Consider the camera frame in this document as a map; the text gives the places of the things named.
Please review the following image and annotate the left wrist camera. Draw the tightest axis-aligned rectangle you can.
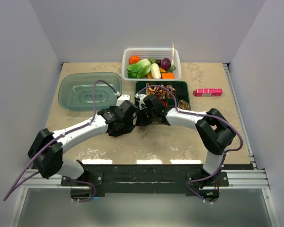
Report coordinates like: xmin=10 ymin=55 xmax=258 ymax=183
xmin=115 ymin=92 xmax=130 ymax=106

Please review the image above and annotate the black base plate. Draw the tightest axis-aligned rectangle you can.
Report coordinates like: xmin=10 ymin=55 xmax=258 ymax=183
xmin=32 ymin=162 xmax=255 ymax=198

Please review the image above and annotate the orange toy carrot slice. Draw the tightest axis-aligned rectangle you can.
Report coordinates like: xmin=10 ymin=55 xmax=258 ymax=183
xmin=161 ymin=72 xmax=175 ymax=79

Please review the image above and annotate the white perforated basket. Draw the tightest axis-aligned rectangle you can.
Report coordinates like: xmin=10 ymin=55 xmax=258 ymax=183
xmin=121 ymin=47 xmax=182 ymax=83

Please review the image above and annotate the purple cable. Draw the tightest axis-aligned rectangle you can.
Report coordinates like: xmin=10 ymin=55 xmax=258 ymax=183
xmin=138 ymin=84 xmax=244 ymax=205
xmin=2 ymin=80 xmax=121 ymax=203

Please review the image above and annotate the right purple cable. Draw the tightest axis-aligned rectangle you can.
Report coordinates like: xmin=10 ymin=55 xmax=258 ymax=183
xmin=138 ymin=84 xmax=244 ymax=205

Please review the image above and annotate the green compartment tray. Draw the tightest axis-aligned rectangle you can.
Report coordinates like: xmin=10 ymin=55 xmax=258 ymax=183
xmin=135 ymin=80 xmax=191 ymax=109

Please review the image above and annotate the rolled yellow tie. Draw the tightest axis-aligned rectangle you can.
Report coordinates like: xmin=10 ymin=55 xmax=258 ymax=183
xmin=146 ymin=83 xmax=159 ymax=96

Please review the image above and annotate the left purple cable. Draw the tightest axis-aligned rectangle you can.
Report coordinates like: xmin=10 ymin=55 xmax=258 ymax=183
xmin=2 ymin=80 xmax=121 ymax=203

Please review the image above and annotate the pink rectangular box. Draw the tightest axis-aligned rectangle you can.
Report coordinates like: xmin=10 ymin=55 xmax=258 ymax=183
xmin=193 ymin=88 xmax=223 ymax=97

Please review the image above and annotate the rolled patterned dark tie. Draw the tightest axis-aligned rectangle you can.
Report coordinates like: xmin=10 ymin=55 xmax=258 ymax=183
xmin=157 ymin=87 xmax=166 ymax=99

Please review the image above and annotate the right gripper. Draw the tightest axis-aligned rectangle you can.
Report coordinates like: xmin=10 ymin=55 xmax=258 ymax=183
xmin=136 ymin=105 xmax=156 ymax=127

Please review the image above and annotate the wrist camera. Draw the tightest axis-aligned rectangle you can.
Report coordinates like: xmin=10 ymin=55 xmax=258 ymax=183
xmin=115 ymin=92 xmax=130 ymax=106
xmin=134 ymin=93 xmax=146 ymax=110

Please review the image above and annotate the green toy lettuce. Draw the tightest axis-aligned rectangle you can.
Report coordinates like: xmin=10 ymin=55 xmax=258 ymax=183
xmin=127 ymin=59 xmax=151 ymax=79

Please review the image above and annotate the rolled purple gold tie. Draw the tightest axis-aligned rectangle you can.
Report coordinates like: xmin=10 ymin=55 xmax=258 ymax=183
xmin=166 ymin=85 xmax=177 ymax=99

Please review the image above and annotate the rolled orange striped tie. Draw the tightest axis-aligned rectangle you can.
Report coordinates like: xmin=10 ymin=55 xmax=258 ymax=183
xmin=160 ymin=100 xmax=168 ymax=107

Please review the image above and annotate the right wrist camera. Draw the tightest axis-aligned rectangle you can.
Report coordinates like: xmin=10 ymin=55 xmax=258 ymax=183
xmin=134 ymin=93 xmax=146 ymax=110

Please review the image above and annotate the orange toy pumpkin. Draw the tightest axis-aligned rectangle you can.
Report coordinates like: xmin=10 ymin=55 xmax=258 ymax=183
xmin=128 ymin=55 xmax=141 ymax=65

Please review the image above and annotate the rolled brown beige tie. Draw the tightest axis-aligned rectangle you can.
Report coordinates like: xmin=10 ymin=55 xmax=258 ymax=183
xmin=178 ymin=100 xmax=190 ymax=110

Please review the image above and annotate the white toy radish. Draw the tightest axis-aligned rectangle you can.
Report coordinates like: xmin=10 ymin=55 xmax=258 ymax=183
xmin=151 ymin=63 xmax=161 ymax=79

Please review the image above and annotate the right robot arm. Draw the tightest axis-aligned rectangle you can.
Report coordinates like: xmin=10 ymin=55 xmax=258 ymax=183
xmin=135 ymin=94 xmax=235 ymax=186

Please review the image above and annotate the teal transparent plastic bin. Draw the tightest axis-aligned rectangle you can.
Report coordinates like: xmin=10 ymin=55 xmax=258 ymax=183
xmin=58 ymin=72 xmax=122 ymax=111

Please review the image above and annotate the purple toy onion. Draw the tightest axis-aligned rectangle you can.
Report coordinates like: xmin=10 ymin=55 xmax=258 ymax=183
xmin=160 ymin=58 xmax=171 ymax=71

